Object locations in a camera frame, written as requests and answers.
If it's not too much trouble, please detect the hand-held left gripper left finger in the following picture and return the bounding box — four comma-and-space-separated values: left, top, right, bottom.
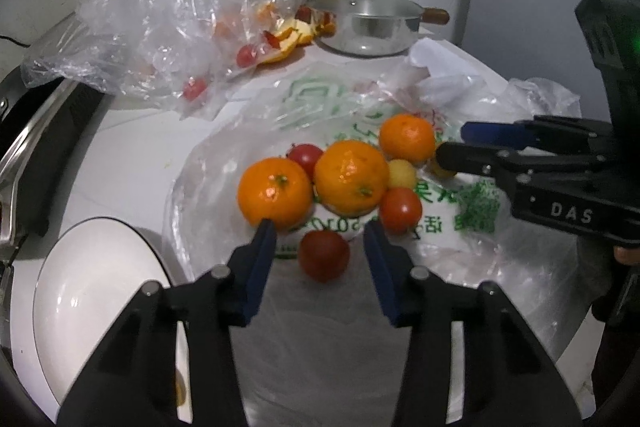
56, 217, 278, 427

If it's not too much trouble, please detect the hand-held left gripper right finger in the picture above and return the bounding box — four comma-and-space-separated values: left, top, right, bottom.
362, 219, 583, 427

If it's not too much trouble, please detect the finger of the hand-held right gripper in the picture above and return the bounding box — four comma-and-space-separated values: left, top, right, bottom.
460, 116, 615, 152
435, 142, 608, 192

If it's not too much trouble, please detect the yellow cherry tomato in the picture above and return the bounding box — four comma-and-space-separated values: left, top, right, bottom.
387, 159, 417, 190
427, 152, 457, 179

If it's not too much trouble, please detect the red cherry tomato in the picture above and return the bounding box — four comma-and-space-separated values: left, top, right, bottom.
286, 143, 325, 180
378, 187, 424, 234
299, 229, 351, 284

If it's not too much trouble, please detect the orange mandarin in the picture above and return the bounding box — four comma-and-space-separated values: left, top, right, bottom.
379, 114, 437, 165
237, 157, 315, 230
313, 140, 391, 215

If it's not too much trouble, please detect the white plate with dark rim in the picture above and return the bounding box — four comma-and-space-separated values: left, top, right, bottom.
32, 216, 193, 410

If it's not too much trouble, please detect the white printed plastic bag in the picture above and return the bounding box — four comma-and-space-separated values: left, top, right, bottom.
162, 57, 596, 427

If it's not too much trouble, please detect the orange peel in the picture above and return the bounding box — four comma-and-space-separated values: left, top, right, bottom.
257, 0, 338, 65

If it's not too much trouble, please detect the clear crumpled plastic bag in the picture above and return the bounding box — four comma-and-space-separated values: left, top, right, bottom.
20, 0, 301, 122

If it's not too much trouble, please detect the steel pot with wooden handle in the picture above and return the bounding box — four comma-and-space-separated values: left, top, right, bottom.
317, 7, 451, 58

